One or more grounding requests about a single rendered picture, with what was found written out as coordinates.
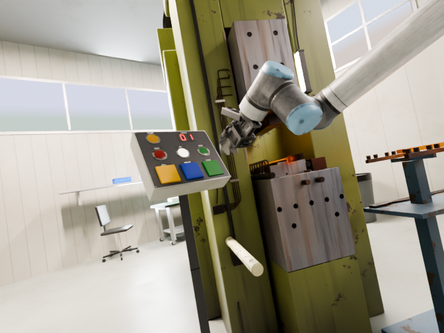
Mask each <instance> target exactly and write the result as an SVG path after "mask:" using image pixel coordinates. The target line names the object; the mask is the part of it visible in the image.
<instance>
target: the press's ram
mask: <svg viewBox="0 0 444 333"><path fill-rule="evenodd" d="M227 46H228V51H229V57H230V61H231V68H232V72H233V79H234V83H235V90H236V94H237V100H238V105H239V106H240V104H241V102H242V100H243V98H244V96H245V95H246V93H247V92H248V90H249V88H250V87H251V85H252V84H253V82H254V80H255V78H256V76H257V75H258V73H259V70H260V69H261V68H262V66H263V65H264V64H265V63H266V62H267V61H275V62H278V63H280V64H282V65H284V66H286V67H287V68H289V69H290V70H291V71H292V72H293V73H294V78H293V79H292V81H293V82H294V84H296V85H297V86H298V82H297V76H296V72H295V66H294V62H293V55H292V51H291V45H290V41H289V35H288V31H287V25H286V21H285V19H269V20H236V21H233V24H232V27H231V30H230V33H229V36H228V38H227ZM298 87H299V86H298ZM239 111H240V107H239Z"/></svg>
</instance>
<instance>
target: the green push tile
mask: <svg viewBox="0 0 444 333"><path fill-rule="evenodd" d="M202 165H203V167H204V168H205V171H206V172H207V174H208V176H209V177H210V176H218V175H222V174H224V172H223V170H222V168H221V167H220V165H219V163H218V162H217V160H213V161H203V162H202Z"/></svg>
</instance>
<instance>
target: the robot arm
mask: <svg viewBox="0 0 444 333"><path fill-rule="evenodd" d="M443 35H444V0H428V1H426V2H425V3H424V4H423V5H422V6H421V7H420V8H419V9H417V10H416V11H415V12H414V13H412V14H411V15H410V16H409V17H408V18H407V19H406V20H404V21H403V22H402V23H401V24H399V25H398V26H397V27H396V28H395V29H394V30H393V31H392V32H390V33H389V34H388V35H387V36H385V37H384V38H383V39H382V40H381V41H380V42H379V43H378V44H376V45H375V46H374V47H373V48H371V49H370V50H369V51H368V52H367V53H366V54H365V55H364V56H362V57H361V58H360V59H359V60H357V61H356V62H355V63H354V64H353V65H352V66H351V67H350V68H348V69H347V70H346V71H345V72H343V73H342V74H341V75H340V76H339V77H338V78H337V79H336V80H334V81H333V82H332V83H331V84H329V85H328V86H327V87H326V88H325V89H322V90H321V91H320V92H319V93H318V94H317V95H316V96H314V97H313V98H312V97H309V96H307V95H306V94H305V93H304V92H303V91H302V90H301V89H300V88H299V87H298V86H297V85H296V84H294V82H293V81H292V79H293V78H294V73H293V72H292V71H291V70H290V69H289V68H287V67H286V66H284V65H282V64H280V63H278V62H275V61H267V62H266V63H265V64H264V65H263V66H262V68H261V69H260V70H259V73H258V75H257V76H256V78H255V80H254V82H253V84H252V85H251V87H250V88H249V90H248V92H247V93H246V95H245V96H244V98H243V100H242V102H241V104H240V106H239V107H240V111H239V110H236V109H234V108H232V107H230V106H229V107H226V108H222V111H221V113H222V114H223V115H225V116H227V117H230V118H232V119H234V122H231V123H230V124H228V126H227V127H226V129H224V131H223V133H222V134H221V136H220V140H219V143H220V144H219V148H220V152H221V154H223V153H226V154H227V155H229V154H230V151H231V152H232V153H233V154H235V155H236V154H237V153H238V149H237V148H243V147H248V148H249V147H250V146H251V145H252V143H253V142H254V140H255V139H256V136H255V135H254V133H253V132H254V130H255V129H256V128H260V127H261V126H262V124H261V123H260V121H262V120H263V119H264V118H265V117H266V115H267V113H268V112H269V111H270V110H271V109H272V110H273V111H274V112H275V113H276V115H277V116H278V117H279V118H280V119H281V120H282V122H283V123H284V124H285V125H286V126H287V128H288V129H289V130H290V131H292V132H293V133H294V134H295V135H302V134H305V133H307V132H309V131H311V130H322V129H324V128H327V127H328V126H329V125H330V124H331V123H332V122H333V120H334V118H335V117H336V116H338V115H339V114H341V113H342V112H343V111H344V110H345V109H346V108H347V107H348V106H350V105H351V104H353V103H354V102H355V101H357V100H358V99H359V98H361V97H362V96H363V95H365V94H366V93H368V92H369V91H370V90H371V89H373V88H374V87H376V86H377V85H378V84H379V83H381V82H382V81H384V80H385V79H386V78H387V77H389V76H390V75H392V74H393V73H394V72H395V71H396V70H398V69H399V68H401V67H402V66H403V65H404V64H406V63H407V62H409V61H410V60H411V59H412V58H414V57H415V56H417V55H418V54H419V53H420V52H422V51H423V50H425V49H426V48H427V47H428V46H430V45H431V44H433V43H434V42H435V41H436V40H438V39H439V38H440V37H442V36H443Z"/></svg>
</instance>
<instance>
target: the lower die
mask: <svg viewBox="0 0 444 333"><path fill-rule="evenodd" d="M306 169H307V168H306V164H305V160H304V159H302V160H299V161H295V162H291V163H289V162H288V161H287V159H285V160H282V161H278V162H274V163H270V164H269V165H266V166H265V165H264V170H265V173H269V172H274V173H275V175H276V176H275V177H274V178H276V177H282V176H289V175H293V174H300V173H304V170H306ZM286 173H288V175H286Z"/></svg>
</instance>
